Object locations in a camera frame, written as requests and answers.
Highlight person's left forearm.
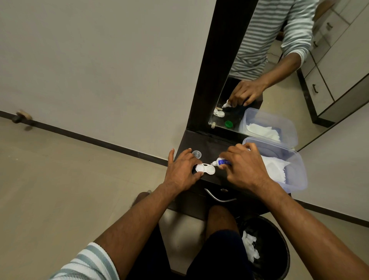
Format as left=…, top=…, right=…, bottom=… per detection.
left=94, top=183, right=179, bottom=280

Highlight person's left leg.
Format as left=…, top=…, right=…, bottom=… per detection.
left=131, top=190, right=152, bottom=209

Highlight white solution bottle blue label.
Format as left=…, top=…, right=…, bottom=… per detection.
left=211, top=158, right=232, bottom=168

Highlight crumpled white tissues in bin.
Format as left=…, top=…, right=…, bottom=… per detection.
left=241, top=230, right=261, bottom=263

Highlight wooden door stopper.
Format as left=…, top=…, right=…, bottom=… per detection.
left=12, top=110, right=33, bottom=125

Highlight dark shorts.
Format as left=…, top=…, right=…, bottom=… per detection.
left=126, top=224, right=255, bottom=280

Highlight dark framed wall mirror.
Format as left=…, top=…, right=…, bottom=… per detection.
left=186, top=0, right=369, bottom=152

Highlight striped shirt sleeve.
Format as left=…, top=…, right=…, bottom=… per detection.
left=48, top=242, right=120, bottom=280

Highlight white contact lens case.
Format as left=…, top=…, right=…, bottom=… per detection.
left=195, top=163, right=216, bottom=176

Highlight person's right hand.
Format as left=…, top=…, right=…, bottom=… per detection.
left=226, top=142, right=273, bottom=194

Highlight clear plastic storage container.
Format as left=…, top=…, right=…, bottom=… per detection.
left=242, top=137, right=308, bottom=194

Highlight curved metal drawer handle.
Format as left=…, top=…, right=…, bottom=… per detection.
left=204, top=188, right=237, bottom=203

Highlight white tissues in container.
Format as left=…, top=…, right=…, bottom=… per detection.
left=259, top=155, right=291, bottom=186

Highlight person's right leg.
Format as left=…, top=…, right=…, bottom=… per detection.
left=204, top=204, right=240, bottom=249

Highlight dark wooden dressing table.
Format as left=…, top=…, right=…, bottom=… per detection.
left=168, top=129, right=292, bottom=222

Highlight person's leg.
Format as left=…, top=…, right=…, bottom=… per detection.
left=204, top=204, right=240, bottom=249
left=131, top=190, right=152, bottom=209

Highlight black waste bin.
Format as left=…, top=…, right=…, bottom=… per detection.
left=236, top=214, right=291, bottom=280

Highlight person's left hand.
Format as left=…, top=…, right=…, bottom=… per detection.
left=163, top=148, right=204, bottom=194

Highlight person's right forearm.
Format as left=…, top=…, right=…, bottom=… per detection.
left=254, top=180, right=369, bottom=280

